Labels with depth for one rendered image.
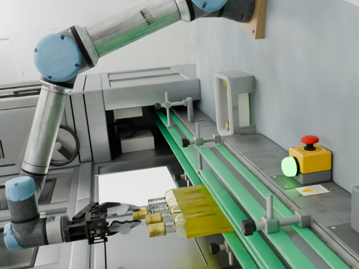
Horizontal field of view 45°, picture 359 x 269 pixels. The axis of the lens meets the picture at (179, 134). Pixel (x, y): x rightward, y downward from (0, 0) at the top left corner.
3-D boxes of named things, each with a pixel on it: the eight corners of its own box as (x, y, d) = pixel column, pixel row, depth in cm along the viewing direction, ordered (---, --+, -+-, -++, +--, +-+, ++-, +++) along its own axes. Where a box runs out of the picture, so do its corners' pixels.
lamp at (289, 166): (291, 172, 101) (279, 173, 101) (290, 153, 100) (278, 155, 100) (299, 178, 97) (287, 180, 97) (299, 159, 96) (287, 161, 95)
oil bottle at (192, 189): (228, 196, 139) (163, 206, 136) (228, 179, 138) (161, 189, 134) (234, 203, 134) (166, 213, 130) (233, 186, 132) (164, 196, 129)
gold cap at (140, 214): (147, 215, 128) (132, 218, 127) (146, 204, 127) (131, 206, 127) (149, 220, 125) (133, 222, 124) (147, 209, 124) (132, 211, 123)
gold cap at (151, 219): (161, 221, 123) (146, 223, 122) (160, 210, 122) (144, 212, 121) (163, 227, 120) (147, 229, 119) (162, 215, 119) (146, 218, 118)
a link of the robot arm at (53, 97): (50, 33, 128) (10, 188, 134) (45, 31, 118) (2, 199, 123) (88, 45, 131) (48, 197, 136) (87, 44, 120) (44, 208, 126)
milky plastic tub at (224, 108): (239, 129, 162) (216, 132, 161) (236, 69, 156) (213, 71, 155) (255, 141, 145) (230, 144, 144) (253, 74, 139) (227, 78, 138)
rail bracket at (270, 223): (304, 219, 85) (239, 230, 83) (304, 184, 83) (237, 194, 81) (314, 228, 81) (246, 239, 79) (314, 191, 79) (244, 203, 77)
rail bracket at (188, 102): (203, 121, 207) (157, 127, 204) (201, 87, 203) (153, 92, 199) (205, 124, 203) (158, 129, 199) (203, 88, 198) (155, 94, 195)
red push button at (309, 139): (297, 149, 100) (297, 135, 99) (313, 147, 101) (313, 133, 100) (305, 154, 96) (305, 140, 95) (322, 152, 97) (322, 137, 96)
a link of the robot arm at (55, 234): (52, 237, 124) (47, 211, 122) (68, 234, 125) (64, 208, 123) (49, 250, 117) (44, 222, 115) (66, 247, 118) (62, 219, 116)
